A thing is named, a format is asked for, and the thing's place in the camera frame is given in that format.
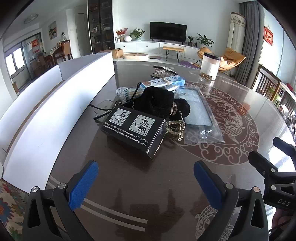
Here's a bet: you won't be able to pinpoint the blue and white toothpaste box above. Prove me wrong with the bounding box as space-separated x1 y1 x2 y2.
140 76 186 90

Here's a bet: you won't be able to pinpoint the gold pearl hair clip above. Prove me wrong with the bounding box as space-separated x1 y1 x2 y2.
165 111 185 141

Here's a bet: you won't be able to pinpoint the black comb in clear packet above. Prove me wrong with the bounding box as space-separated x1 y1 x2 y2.
151 65 178 78

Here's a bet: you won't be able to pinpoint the white foam board panels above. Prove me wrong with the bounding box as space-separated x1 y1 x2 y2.
0 52 115 194

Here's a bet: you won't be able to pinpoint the clear jar with black lid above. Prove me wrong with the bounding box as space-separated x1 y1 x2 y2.
199 52 221 81

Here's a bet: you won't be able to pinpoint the black flat television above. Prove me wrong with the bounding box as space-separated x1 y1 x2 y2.
150 22 187 42

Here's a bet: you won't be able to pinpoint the phone case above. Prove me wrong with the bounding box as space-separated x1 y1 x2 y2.
176 87 225 144

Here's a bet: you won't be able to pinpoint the wooden slatted chair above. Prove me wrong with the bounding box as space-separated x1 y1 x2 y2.
251 64 296 112

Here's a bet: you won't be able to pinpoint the large leafy potted plant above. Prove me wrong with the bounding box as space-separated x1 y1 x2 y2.
196 34 214 48

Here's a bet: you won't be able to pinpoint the red wall hanging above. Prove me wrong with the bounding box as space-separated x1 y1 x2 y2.
264 26 273 46

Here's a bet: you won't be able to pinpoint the dark glass display cabinet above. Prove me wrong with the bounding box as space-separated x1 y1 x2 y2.
87 0 115 54

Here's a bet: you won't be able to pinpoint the rimless eyeglasses with black temples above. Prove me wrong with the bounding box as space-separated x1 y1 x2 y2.
89 83 142 120

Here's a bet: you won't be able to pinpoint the green potted plant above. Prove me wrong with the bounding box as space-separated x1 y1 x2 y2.
130 28 145 41

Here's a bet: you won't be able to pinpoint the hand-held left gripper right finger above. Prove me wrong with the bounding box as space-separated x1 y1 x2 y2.
194 160 275 241

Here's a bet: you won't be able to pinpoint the black velvet scrunchie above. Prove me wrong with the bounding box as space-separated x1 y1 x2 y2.
134 86 191 118

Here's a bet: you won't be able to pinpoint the orange lounge chair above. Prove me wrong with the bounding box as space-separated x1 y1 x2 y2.
196 47 214 58
218 47 246 71

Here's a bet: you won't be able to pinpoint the floral patterned cloth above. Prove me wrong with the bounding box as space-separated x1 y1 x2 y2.
0 178 30 241

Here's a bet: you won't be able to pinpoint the cotton swab packet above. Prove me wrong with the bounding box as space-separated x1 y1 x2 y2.
116 86 144 102

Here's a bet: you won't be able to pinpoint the white television cabinet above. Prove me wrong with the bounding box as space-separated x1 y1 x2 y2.
115 40 201 62

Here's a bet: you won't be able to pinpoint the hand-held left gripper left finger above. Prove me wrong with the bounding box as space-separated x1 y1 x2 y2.
22 160 100 241

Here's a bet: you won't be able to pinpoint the round wooden tray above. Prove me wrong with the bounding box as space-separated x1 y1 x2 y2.
122 53 148 59

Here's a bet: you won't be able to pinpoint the white covered standing air conditioner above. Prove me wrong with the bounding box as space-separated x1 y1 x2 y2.
227 12 247 55

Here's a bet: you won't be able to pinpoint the wooden bench with hairpin legs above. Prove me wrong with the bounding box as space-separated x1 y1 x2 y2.
162 46 185 62

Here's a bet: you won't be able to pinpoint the purple floor mat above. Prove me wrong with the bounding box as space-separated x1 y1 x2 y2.
179 61 201 69

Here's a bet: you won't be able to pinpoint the framed wall painting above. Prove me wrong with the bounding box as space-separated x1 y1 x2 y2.
48 21 57 40

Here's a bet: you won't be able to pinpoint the black box with white pictograms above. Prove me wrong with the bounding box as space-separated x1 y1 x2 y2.
100 105 166 160

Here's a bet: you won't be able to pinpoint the glass balcony door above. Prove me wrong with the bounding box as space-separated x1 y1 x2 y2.
3 32 44 81

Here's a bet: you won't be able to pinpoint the grey curtain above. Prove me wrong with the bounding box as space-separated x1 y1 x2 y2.
236 2 265 85

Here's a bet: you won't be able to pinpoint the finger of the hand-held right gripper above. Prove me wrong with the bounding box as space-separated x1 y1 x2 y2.
273 137 296 163
248 151 280 186

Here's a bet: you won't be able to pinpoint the brown cardboard box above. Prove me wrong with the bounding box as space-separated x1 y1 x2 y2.
98 48 124 59

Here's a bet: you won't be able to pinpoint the wooden dining chair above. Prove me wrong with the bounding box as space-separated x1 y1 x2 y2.
52 48 63 65
61 39 73 61

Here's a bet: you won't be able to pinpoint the red flowers in vase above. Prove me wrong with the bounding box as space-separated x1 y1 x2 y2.
116 28 128 42

